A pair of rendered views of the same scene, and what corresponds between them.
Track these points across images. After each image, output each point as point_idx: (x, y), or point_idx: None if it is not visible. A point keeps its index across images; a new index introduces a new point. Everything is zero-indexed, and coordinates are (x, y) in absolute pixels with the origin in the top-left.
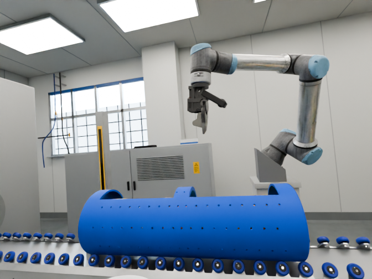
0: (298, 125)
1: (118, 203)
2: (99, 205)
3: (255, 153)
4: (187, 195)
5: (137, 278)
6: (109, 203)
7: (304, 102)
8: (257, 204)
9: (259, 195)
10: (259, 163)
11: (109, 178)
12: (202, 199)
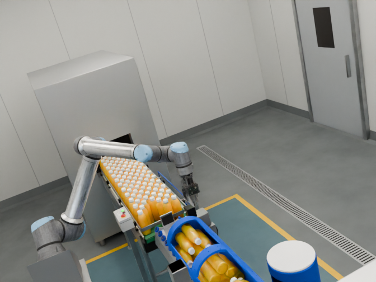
0: (81, 202)
1: (252, 272)
2: (261, 281)
3: (47, 264)
4: (219, 244)
5: (271, 262)
6: (255, 276)
7: (93, 177)
8: (206, 226)
9: None
10: (75, 262)
11: None
12: (217, 239)
